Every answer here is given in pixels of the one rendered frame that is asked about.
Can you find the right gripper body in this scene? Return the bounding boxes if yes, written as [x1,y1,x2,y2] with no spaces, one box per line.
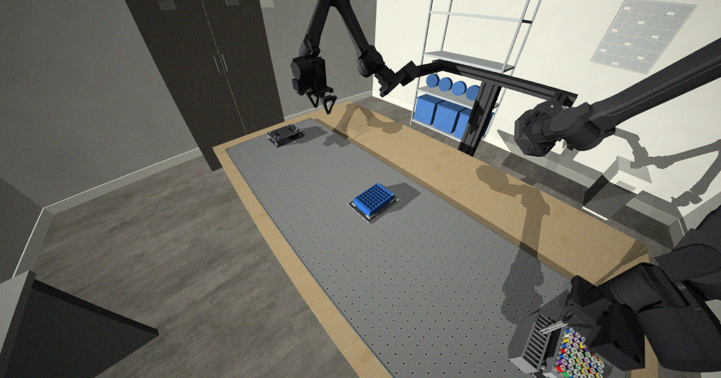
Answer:
[309,74,333,100]

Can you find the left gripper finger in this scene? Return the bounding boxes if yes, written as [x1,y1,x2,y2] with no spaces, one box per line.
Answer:
[562,311,586,324]
[566,323,593,333]

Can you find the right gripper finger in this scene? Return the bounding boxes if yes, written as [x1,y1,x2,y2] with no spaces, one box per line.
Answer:
[305,91,319,108]
[321,95,337,114]

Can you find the blue tube carrier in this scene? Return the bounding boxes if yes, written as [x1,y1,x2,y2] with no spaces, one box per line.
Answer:
[354,183,394,217]

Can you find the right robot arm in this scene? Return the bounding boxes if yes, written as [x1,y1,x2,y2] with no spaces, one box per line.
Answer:
[290,0,402,96]

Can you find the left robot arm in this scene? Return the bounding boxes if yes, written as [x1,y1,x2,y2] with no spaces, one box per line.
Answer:
[521,38,721,372]

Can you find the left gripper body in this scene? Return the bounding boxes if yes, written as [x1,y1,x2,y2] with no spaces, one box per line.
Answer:
[565,275,640,327]

